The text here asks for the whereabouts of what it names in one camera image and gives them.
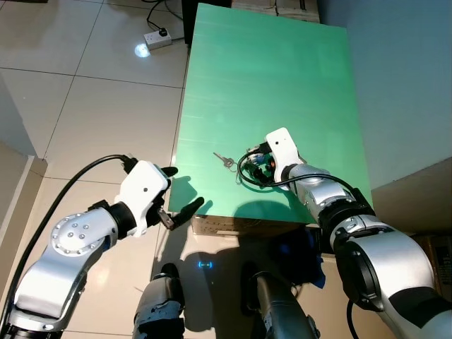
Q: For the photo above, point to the white power strip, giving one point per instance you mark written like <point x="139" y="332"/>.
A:
<point x="158" y="39"/>

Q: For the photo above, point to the green table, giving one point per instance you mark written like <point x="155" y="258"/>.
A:
<point x="268" y="85"/>

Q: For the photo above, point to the black cabinet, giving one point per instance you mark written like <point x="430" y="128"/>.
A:
<point x="205" y="10"/>

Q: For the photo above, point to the flat brown cardboard box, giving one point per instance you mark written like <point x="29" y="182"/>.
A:
<point x="279" y="8"/>

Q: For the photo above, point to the robot right leg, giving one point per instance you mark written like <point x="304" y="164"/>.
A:
<point x="279" y="307"/>

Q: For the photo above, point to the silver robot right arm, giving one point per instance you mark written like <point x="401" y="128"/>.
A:
<point x="381" y="261"/>

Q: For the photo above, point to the printed brown cardboard box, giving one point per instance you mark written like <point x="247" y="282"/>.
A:
<point x="233" y="226"/>

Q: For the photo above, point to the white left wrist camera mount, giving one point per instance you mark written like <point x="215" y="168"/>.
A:
<point x="141" y="191"/>

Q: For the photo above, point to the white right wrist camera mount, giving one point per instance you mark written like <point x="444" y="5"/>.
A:
<point x="282" y="152"/>

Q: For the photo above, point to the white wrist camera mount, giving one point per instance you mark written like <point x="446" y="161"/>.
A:
<point x="141" y="191"/>
<point x="282" y="152"/>

